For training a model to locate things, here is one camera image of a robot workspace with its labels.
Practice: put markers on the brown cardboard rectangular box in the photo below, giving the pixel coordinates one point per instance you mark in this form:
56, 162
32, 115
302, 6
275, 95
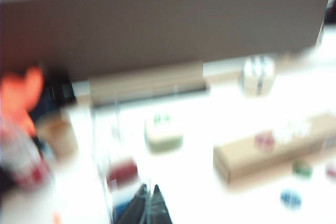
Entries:
249, 155

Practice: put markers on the blue chip stack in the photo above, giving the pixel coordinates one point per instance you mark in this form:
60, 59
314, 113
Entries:
124, 204

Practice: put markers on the blue poker chip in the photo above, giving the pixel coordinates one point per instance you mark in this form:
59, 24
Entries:
291, 199

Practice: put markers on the white and red can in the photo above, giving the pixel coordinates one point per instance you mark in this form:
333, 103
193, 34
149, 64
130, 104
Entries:
29, 163

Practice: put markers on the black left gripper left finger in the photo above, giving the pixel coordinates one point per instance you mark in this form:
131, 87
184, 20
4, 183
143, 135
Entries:
135, 208

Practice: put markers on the white dotted cube box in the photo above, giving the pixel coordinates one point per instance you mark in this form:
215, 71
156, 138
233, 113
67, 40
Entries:
257, 75

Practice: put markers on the orange soft object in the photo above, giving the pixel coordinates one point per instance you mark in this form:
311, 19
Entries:
22, 95

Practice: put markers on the wide grey desk partition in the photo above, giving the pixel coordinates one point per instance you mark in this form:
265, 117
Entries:
162, 27

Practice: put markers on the clear plastic chip case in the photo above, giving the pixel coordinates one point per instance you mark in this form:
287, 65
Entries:
105, 155

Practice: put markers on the white paper cup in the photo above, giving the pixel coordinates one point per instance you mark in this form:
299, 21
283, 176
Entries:
57, 138

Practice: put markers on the green poker chip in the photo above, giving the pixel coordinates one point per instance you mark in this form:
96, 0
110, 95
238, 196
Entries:
302, 169

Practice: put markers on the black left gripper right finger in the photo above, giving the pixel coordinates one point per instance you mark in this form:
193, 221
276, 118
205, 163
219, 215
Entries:
160, 208

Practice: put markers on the white poker chip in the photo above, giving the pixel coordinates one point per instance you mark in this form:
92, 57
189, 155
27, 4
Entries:
292, 132

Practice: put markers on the red chip stack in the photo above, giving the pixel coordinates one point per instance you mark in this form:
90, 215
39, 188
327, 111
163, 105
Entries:
123, 172

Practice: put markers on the white and green soap box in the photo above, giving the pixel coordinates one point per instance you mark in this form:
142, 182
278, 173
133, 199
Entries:
163, 133

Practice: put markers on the dark red poker chip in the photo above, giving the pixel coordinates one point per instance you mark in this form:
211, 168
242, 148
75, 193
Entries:
264, 141

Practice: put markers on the black pen holder cup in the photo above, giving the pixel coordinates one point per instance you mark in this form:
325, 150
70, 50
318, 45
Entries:
59, 90

